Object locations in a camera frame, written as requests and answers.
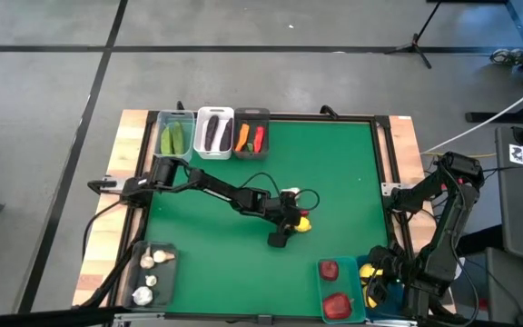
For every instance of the dark grey computer case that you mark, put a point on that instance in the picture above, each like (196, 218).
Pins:
(516, 290)

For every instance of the person's shoe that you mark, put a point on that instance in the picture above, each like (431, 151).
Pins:
(506, 56)

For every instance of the dark red apple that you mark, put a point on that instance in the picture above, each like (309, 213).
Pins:
(328, 270)

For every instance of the green table mat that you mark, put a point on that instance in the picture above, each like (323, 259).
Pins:
(334, 172)

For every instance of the purple eggplant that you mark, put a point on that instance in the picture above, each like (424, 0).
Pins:
(211, 131)
(226, 134)

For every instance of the large white garlic bulb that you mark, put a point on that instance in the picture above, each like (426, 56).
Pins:
(142, 295)

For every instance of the green cucumber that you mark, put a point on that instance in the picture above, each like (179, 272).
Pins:
(167, 139)
(179, 137)

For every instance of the silver metal bracket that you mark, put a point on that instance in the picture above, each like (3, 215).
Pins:
(386, 188)

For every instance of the small white garlic bulb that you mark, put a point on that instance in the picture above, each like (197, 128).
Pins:
(151, 280)

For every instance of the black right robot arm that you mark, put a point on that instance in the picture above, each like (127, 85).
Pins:
(443, 254)

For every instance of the black desk leg bar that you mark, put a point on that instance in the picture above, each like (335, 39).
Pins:
(493, 117)

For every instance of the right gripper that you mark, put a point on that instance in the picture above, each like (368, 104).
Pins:
(395, 277)

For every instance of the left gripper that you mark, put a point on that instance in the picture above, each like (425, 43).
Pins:
(284, 209)

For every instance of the dark translucent bin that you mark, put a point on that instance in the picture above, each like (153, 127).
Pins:
(166, 290)

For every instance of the brownish pointed garlic clove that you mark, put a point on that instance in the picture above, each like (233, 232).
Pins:
(164, 255)

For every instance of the white plastic bin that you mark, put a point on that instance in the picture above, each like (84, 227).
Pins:
(220, 116)

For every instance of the red yellow striped apple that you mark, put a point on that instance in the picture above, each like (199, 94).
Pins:
(338, 305)

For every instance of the grey plastic bin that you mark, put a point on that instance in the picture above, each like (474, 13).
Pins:
(252, 112)

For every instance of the small green vegetable piece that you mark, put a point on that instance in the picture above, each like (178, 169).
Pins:
(250, 147)

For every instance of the blue plastic bin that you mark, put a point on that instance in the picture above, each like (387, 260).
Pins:
(393, 305)

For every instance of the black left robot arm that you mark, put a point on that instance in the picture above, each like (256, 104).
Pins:
(216, 191)

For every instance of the teal plastic bin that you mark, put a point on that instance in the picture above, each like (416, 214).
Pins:
(350, 284)

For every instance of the clear plastic bin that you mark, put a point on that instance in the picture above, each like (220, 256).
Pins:
(175, 114)

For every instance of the black tripod stand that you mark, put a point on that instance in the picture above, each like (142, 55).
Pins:
(415, 43)

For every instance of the orange carrot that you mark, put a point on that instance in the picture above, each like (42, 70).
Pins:
(242, 136)

